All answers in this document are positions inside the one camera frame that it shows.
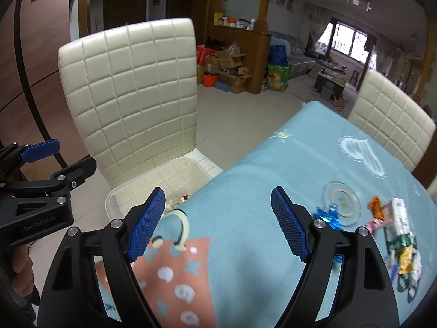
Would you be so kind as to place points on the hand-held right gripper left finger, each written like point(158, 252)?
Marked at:
point(148, 222)

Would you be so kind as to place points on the small blue box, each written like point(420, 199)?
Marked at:
point(223, 86)

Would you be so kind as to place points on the wooden partition counter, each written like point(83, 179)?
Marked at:
point(259, 51)

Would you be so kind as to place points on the grey sofa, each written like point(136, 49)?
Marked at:
point(300, 58)

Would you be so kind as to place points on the shiny blue wrapper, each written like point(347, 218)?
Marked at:
point(326, 219)

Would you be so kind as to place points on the yellow wrapper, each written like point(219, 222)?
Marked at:
point(406, 258)

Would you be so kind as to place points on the window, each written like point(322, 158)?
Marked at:
point(348, 42)

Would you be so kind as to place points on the cream quilted leather chair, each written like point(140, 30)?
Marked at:
point(136, 92)
point(385, 119)

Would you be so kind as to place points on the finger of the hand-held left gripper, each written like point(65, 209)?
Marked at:
point(78, 170)
point(41, 150)

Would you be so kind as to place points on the red white wrapper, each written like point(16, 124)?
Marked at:
point(185, 198)

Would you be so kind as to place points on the colourful green bag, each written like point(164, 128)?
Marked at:
point(278, 75)

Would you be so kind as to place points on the yellow box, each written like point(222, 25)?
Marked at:
point(218, 17)

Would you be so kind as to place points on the dark blue bag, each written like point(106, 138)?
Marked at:
point(278, 54)

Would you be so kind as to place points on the orange bucket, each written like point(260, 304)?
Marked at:
point(210, 80)

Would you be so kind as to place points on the person's left hand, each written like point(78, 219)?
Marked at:
point(22, 270)

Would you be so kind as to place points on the pile of cardboard boxes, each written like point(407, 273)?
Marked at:
point(228, 65)

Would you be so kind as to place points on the sheer white curtain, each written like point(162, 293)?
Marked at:
point(315, 27)

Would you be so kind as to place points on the orange peel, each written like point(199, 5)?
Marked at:
point(375, 206)

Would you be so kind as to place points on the red bag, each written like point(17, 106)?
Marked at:
point(204, 56)

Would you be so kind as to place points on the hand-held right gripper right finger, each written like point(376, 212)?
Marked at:
point(290, 222)

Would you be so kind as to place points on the pink wrapper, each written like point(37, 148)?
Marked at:
point(374, 227)

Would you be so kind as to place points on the white green milk carton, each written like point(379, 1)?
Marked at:
point(397, 218)

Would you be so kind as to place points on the clear plastic bin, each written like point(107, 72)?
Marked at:
point(201, 174)

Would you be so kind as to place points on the light blue printed tablecloth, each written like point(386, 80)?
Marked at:
point(256, 164)

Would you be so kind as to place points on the dark wooden door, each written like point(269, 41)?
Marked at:
point(124, 6)

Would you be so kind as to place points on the coffee table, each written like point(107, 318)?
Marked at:
point(329, 82)

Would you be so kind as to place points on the clear round plastic lid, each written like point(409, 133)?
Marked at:
point(341, 198)

